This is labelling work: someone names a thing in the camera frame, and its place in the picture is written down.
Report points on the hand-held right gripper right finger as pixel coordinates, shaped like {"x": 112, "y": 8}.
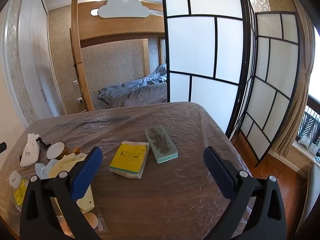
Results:
{"x": 220, "y": 175}

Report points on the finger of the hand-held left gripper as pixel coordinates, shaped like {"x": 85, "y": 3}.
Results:
{"x": 3, "y": 147}

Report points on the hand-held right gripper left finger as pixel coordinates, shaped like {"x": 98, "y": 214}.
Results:
{"x": 86, "y": 172}

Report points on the pale yellow cloth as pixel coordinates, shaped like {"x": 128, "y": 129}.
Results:
{"x": 65, "y": 163}

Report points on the yellow sponge piece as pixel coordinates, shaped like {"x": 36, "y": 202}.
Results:
{"x": 127, "y": 160}

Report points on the teal rectangular block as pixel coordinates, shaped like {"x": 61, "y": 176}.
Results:
{"x": 160, "y": 142}

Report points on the brown crumpled wrapper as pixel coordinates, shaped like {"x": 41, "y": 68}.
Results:
{"x": 76, "y": 151}

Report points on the pale yellow tag card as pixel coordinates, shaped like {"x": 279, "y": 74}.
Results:
{"x": 85, "y": 202}

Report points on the brown tape roll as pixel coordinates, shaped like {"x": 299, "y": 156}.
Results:
{"x": 53, "y": 150}

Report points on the light blue cloth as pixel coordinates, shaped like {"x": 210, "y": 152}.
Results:
{"x": 41, "y": 170}

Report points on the beige puff in clear packet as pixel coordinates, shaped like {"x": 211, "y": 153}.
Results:
{"x": 91, "y": 220}

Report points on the yellow plastic packet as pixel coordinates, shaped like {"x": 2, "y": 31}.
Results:
{"x": 20, "y": 195}

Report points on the wooden table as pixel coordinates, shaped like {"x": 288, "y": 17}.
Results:
{"x": 155, "y": 205}

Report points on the white windowsill items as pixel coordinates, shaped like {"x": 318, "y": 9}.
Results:
{"x": 306, "y": 142}

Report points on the grey duvet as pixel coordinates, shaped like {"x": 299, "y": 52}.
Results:
{"x": 135, "y": 92}

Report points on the white radiator cover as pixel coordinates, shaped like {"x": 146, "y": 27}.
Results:
{"x": 313, "y": 200}

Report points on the white wardrobe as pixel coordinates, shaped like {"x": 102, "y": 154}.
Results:
{"x": 35, "y": 55}

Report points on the dark balcony railing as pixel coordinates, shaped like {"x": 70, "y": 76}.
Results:
{"x": 311, "y": 122}

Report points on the beige curtain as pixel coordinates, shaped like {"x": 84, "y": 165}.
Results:
{"x": 300, "y": 100}

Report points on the grey pillow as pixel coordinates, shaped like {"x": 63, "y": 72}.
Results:
{"x": 161, "y": 68}

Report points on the black framed folding screen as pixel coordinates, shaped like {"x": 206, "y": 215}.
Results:
{"x": 190, "y": 42}

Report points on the white cloud decoration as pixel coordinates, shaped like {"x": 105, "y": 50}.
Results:
{"x": 122, "y": 8}

